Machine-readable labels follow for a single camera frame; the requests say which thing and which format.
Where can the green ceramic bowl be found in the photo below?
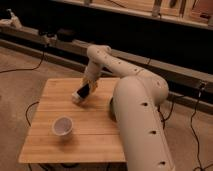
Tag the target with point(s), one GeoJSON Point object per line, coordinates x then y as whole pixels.
{"type": "Point", "coordinates": [111, 111]}

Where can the black device on ledge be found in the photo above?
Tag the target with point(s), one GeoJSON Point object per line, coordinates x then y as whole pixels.
{"type": "Point", "coordinates": [65, 35]}

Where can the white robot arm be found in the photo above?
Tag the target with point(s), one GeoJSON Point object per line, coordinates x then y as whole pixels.
{"type": "Point", "coordinates": [136, 98]}

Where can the wooden table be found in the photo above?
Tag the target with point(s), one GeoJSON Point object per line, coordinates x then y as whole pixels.
{"type": "Point", "coordinates": [94, 138]}

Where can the white figure on ledge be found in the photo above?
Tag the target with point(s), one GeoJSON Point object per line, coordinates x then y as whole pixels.
{"type": "Point", "coordinates": [13, 21]}

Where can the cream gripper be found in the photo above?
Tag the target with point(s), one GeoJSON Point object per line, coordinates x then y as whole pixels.
{"type": "Point", "coordinates": [91, 75]}

